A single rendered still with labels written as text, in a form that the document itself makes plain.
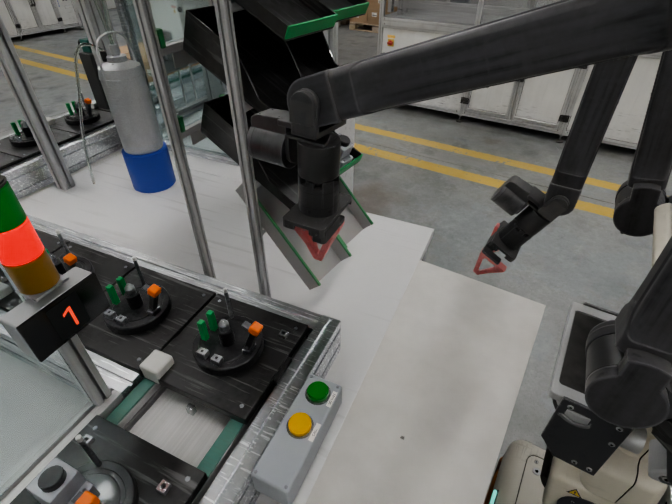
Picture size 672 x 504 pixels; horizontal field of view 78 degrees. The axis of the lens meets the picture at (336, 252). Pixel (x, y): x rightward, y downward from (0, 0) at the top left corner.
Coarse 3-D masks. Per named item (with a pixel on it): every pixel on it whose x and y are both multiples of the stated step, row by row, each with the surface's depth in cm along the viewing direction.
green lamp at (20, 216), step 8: (8, 184) 49; (0, 192) 48; (8, 192) 49; (0, 200) 48; (8, 200) 49; (16, 200) 50; (0, 208) 48; (8, 208) 49; (16, 208) 50; (0, 216) 48; (8, 216) 49; (16, 216) 50; (24, 216) 51; (0, 224) 49; (8, 224) 49; (16, 224) 50; (0, 232) 49
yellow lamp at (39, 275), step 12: (24, 264) 53; (36, 264) 54; (48, 264) 55; (12, 276) 53; (24, 276) 53; (36, 276) 54; (48, 276) 56; (24, 288) 54; (36, 288) 55; (48, 288) 56
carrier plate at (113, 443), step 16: (96, 416) 73; (80, 432) 71; (96, 432) 71; (112, 432) 71; (128, 432) 71; (64, 448) 68; (80, 448) 68; (96, 448) 68; (112, 448) 68; (128, 448) 68; (144, 448) 68; (160, 448) 69; (80, 464) 66; (128, 464) 66; (144, 464) 66; (160, 464) 66; (176, 464) 66; (32, 480) 64; (144, 480) 64; (160, 480) 64; (176, 480) 64; (192, 480) 64; (16, 496) 63; (32, 496) 63; (144, 496) 63; (160, 496) 63; (176, 496) 63; (192, 496) 63
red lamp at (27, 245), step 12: (24, 228) 51; (0, 240) 50; (12, 240) 50; (24, 240) 51; (36, 240) 53; (0, 252) 51; (12, 252) 51; (24, 252) 52; (36, 252) 53; (12, 264) 52
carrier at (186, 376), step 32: (224, 288) 83; (192, 320) 90; (224, 320) 80; (256, 320) 90; (288, 320) 90; (160, 352) 81; (192, 352) 81; (224, 352) 81; (256, 352) 81; (288, 352) 84; (160, 384) 80; (192, 384) 78; (224, 384) 78; (256, 384) 78
